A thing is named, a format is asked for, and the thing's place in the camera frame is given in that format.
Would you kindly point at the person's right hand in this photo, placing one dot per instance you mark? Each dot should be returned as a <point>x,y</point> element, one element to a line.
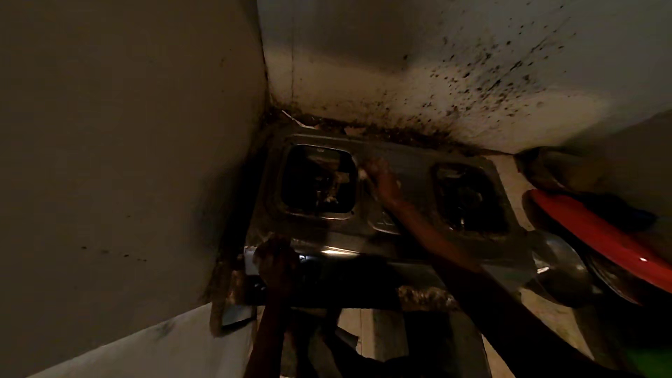
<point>387,188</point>

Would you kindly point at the person's left hand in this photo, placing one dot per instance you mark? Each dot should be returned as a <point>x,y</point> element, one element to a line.
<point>278,266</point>

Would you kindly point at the person's left fingers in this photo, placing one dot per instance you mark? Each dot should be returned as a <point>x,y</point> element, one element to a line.
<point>269,253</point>

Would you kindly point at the person's right fingers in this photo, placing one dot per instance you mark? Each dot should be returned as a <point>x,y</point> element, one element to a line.
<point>374,167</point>

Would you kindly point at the pale scrubbing pad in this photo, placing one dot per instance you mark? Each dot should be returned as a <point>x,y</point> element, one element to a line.
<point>362,174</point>

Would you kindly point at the person's left forearm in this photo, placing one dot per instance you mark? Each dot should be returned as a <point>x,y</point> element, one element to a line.
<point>270,330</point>

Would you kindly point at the person's right forearm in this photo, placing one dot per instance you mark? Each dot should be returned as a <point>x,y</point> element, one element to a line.
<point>472,281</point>

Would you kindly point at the steel two-burner gas stove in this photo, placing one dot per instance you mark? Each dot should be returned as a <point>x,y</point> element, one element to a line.
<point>315,228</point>

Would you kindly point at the person's legs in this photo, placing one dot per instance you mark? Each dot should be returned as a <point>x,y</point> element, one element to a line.
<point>346,362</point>

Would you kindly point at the round shiny steel bowl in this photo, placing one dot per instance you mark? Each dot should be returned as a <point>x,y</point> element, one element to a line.
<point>559,273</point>

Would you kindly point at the red oblong plastic lid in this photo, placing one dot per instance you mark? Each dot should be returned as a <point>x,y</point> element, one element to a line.
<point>593,225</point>

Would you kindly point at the dark round metal pan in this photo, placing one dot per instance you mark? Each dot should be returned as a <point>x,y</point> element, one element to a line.
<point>611,281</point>

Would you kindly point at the green plastic object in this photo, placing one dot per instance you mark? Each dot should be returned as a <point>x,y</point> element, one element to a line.
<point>651,364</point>

